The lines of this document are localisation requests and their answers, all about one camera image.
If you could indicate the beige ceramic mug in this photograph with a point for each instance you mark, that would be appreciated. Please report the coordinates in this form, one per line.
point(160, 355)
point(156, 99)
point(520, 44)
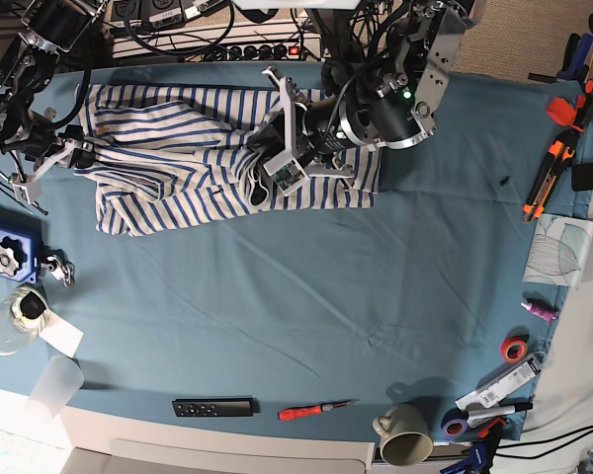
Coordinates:
point(404, 436)

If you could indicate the orange black utility knife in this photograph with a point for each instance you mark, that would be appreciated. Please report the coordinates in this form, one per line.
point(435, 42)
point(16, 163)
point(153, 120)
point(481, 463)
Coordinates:
point(559, 155)

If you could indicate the black remote control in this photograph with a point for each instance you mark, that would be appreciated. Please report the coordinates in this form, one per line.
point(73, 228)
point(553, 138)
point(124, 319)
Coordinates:
point(231, 407)

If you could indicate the translucent plastic cup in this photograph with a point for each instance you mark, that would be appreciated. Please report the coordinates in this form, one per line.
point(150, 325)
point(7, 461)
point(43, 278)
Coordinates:
point(59, 382)

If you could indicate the leaf pattern napkin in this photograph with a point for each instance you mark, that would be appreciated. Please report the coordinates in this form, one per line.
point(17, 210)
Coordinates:
point(559, 250)

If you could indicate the metal hex key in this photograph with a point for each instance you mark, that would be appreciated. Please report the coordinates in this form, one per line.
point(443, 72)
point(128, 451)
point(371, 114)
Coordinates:
point(7, 190)

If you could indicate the white paper card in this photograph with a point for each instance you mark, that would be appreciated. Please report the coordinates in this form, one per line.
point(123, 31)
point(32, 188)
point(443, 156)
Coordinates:
point(61, 335)

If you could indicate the black power strip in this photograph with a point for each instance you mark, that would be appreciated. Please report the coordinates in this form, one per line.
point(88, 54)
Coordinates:
point(255, 52)

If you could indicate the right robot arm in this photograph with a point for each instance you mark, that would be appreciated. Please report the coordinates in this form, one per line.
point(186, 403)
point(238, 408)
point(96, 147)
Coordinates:
point(35, 142)

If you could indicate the red tape roll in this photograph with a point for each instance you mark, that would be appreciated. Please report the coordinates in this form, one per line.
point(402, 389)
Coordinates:
point(514, 349)

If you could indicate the purple glue tube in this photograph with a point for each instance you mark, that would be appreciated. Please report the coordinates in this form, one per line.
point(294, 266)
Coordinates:
point(547, 315)

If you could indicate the black square pad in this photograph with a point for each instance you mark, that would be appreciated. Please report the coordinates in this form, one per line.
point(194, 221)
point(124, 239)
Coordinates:
point(582, 177)

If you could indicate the blue white striped T-shirt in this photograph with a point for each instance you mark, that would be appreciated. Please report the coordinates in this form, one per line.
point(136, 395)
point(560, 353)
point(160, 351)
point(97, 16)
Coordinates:
point(168, 157)

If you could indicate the purple tape roll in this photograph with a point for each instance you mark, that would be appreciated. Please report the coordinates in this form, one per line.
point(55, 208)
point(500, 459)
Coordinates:
point(454, 424)

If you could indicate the small black screw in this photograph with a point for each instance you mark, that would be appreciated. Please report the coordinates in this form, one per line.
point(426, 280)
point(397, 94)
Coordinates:
point(505, 181)

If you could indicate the barcode labelled package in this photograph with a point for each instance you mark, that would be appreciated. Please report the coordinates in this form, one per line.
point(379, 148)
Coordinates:
point(503, 385)

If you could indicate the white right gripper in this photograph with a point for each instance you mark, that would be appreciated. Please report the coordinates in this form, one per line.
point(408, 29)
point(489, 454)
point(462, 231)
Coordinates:
point(29, 188)

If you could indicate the orange black spring clamp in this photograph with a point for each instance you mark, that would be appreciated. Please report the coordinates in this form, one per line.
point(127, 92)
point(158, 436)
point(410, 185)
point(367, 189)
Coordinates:
point(584, 107)

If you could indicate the blue black bar clamp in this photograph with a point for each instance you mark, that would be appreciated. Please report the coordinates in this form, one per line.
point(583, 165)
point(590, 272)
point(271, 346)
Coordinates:
point(479, 458)

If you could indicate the blue table cloth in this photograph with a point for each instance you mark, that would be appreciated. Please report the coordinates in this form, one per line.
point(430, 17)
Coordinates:
point(406, 301)

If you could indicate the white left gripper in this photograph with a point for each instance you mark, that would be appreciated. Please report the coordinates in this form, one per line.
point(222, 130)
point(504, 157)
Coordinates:
point(290, 159)

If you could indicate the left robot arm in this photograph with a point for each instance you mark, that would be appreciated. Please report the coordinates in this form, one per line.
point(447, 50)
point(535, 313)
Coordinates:
point(388, 101)

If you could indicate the small metal chain keyring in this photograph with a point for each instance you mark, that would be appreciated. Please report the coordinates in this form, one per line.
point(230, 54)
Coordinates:
point(60, 268)

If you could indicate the red small cube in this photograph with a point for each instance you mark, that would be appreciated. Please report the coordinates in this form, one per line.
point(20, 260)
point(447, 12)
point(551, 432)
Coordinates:
point(561, 111)

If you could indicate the blue box with black knob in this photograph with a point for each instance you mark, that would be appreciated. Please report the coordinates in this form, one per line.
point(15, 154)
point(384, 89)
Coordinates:
point(20, 246)

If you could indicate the red handled screwdriver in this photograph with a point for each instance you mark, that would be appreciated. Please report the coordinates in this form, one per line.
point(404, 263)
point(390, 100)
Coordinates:
point(293, 413)

